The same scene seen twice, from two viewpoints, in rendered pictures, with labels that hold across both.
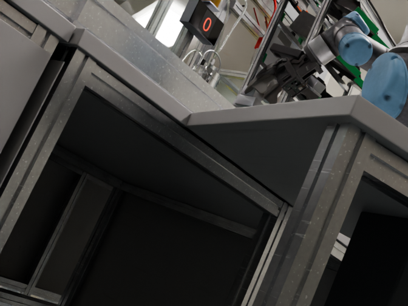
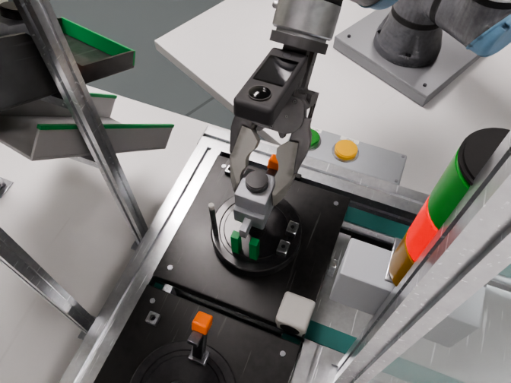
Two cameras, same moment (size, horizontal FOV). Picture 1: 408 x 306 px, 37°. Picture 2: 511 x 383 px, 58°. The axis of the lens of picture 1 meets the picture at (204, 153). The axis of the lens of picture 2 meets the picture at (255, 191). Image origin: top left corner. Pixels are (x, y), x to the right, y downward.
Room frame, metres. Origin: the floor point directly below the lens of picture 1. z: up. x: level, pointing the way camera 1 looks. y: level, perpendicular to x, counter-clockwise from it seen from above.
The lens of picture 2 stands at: (1.76, 0.24, 1.61)
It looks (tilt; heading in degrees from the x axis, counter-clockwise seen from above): 58 degrees down; 250
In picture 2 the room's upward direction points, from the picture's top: straight up
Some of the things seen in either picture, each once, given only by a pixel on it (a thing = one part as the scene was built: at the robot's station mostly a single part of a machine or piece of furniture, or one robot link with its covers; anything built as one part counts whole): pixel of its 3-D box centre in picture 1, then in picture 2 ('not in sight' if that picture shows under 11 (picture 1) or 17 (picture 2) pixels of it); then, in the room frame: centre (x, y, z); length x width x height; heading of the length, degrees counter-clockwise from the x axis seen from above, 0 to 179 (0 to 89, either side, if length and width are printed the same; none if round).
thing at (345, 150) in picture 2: not in sight; (345, 151); (1.44, -0.16, 0.96); 0.04 x 0.04 x 0.02
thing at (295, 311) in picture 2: not in sight; (294, 314); (1.64, 0.08, 0.97); 0.05 x 0.05 x 0.04; 48
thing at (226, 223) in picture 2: not in sight; (256, 231); (1.65, -0.06, 0.98); 0.14 x 0.14 x 0.02
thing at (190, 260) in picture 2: not in sight; (256, 236); (1.65, -0.06, 0.96); 0.24 x 0.24 x 0.02; 48
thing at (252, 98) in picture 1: (249, 96); (254, 199); (1.66, -0.05, 1.09); 0.08 x 0.04 x 0.07; 48
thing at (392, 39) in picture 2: not in sight; (412, 27); (1.14, -0.44, 0.94); 0.15 x 0.15 x 0.10
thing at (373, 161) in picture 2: not in sight; (342, 161); (1.44, -0.16, 0.93); 0.21 x 0.07 x 0.06; 138
